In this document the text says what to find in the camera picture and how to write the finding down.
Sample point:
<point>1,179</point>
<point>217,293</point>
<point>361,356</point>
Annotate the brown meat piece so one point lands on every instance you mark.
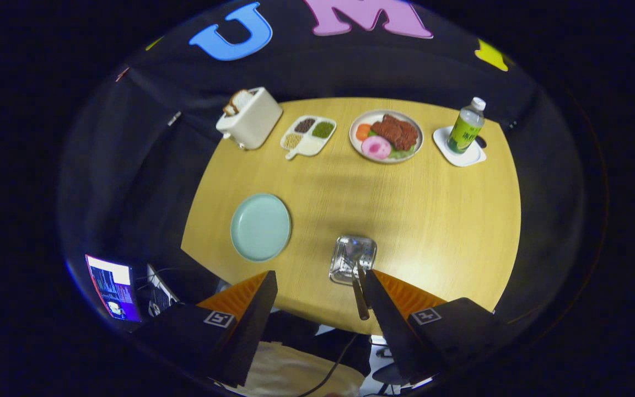
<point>397,132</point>

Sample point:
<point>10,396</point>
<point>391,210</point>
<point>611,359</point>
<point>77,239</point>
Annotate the pale green round plate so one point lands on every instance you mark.
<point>261,227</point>

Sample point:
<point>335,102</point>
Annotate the white plate of food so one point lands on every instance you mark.
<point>357,146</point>

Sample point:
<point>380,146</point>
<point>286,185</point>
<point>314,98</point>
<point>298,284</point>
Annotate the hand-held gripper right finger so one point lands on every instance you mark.
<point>392,331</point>

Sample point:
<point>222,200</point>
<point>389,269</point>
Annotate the white divided dish of beans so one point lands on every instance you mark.
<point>309,138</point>

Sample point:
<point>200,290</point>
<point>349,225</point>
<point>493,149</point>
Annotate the person's beige trousers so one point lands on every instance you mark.
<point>295,369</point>

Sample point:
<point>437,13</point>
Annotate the green label water bottle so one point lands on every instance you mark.
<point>463,132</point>

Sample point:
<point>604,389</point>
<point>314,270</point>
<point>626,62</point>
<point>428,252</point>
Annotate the wooden clothes peg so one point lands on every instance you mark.
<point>122,73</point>

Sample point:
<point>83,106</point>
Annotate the toast bread slice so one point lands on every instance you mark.
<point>230,109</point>
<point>242,99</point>

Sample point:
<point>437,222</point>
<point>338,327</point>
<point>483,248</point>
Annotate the white toaster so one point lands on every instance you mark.
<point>254,124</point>

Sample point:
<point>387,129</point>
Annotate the white square coaster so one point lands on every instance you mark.
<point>472,157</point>

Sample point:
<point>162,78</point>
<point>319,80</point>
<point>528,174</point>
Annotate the metal clip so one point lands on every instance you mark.
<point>174,118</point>

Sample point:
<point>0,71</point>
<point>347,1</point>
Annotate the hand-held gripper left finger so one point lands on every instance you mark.
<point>251,331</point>

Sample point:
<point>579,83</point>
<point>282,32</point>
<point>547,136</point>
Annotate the white-edged panel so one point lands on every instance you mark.
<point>160,295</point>

